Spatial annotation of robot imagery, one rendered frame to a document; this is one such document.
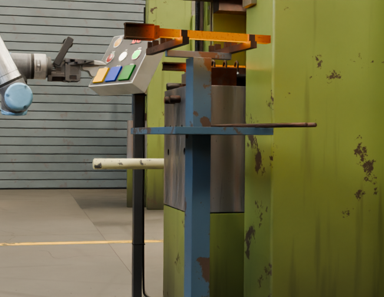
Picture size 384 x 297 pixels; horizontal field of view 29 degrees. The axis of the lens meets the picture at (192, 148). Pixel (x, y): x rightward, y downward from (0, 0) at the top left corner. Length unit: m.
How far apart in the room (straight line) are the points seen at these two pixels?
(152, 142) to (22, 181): 3.45
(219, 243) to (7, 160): 8.12
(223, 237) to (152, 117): 4.99
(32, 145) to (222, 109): 8.11
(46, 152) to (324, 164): 8.34
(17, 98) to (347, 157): 1.10
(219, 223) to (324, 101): 0.57
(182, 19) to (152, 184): 1.71
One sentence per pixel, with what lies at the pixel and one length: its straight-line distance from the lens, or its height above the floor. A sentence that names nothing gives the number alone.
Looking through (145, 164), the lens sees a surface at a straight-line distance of 3.10.
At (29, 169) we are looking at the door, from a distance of 10.58.
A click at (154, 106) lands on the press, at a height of 1.05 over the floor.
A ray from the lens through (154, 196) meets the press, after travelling 7.56.
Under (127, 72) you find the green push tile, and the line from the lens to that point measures 3.18.
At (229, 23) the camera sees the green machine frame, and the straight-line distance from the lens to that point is 3.06.
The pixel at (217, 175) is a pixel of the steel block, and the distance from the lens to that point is 2.59.
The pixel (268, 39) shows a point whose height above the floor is 1.02.
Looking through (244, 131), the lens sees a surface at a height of 0.75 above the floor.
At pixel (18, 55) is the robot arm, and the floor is 1.01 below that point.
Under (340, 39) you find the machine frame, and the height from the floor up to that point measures 1.06.
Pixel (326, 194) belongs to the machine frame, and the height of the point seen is 0.55.
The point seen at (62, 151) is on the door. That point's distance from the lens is 10.58.
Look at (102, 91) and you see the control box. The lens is 3.36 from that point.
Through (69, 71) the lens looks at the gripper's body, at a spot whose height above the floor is 0.96.
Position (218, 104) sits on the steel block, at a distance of 2.59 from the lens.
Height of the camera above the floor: 0.73
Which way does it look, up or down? 1 degrees down
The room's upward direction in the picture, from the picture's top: 1 degrees clockwise
